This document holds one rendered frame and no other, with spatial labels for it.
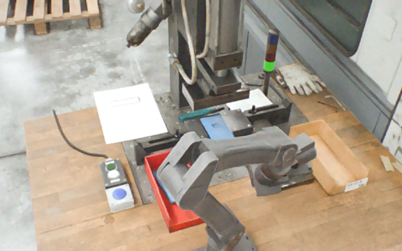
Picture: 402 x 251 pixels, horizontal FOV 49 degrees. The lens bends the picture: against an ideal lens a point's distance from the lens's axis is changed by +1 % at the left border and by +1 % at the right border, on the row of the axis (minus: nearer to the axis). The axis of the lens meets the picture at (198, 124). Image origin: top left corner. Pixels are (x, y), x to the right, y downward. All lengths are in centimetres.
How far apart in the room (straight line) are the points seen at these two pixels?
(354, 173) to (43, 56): 282
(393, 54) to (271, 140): 79
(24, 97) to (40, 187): 198
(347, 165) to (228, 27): 59
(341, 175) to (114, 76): 229
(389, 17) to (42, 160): 123
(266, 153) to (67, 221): 63
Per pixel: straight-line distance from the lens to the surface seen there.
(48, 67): 360
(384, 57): 168
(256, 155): 93
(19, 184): 272
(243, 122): 144
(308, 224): 130
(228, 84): 126
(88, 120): 160
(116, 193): 129
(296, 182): 137
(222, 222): 103
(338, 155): 150
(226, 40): 120
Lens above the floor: 192
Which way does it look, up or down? 41 degrees down
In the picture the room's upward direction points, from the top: 1 degrees clockwise
